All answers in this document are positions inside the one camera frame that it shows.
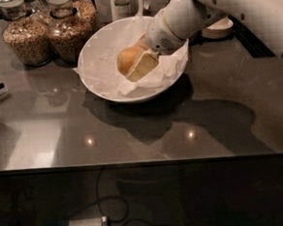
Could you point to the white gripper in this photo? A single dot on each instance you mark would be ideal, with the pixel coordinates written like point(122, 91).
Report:
point(159, 35)

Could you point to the orange fruit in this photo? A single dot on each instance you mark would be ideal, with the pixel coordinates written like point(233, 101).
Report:
point(126, 59)

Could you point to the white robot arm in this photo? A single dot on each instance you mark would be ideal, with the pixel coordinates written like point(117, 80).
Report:
point(181, 19)

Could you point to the white bowl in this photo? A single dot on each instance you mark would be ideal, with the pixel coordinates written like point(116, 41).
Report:
point(107, 91)

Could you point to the clear glass bottle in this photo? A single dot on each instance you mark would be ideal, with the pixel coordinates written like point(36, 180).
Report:
point(122, 8)

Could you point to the white paper liner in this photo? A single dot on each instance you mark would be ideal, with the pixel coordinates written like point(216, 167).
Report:
point(99, 62)

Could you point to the rear glass grain jar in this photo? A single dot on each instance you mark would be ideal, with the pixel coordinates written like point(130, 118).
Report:
point(87, 10)

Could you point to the glass grain jar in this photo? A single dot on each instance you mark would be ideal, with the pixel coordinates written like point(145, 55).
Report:
point(87, 10)
point(25, 36)
point(67, 31)

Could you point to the middle glass grain jar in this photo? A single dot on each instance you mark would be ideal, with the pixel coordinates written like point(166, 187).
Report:
point(67, 31)

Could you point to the right stack of paper cups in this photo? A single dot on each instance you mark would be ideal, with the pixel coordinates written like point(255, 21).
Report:
point(218, 30)

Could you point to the black rubber mat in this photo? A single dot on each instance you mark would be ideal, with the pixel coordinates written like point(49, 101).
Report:
point(253, 45)

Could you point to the left glass grain jar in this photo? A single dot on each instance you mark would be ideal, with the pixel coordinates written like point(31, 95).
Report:
point(25, 36)

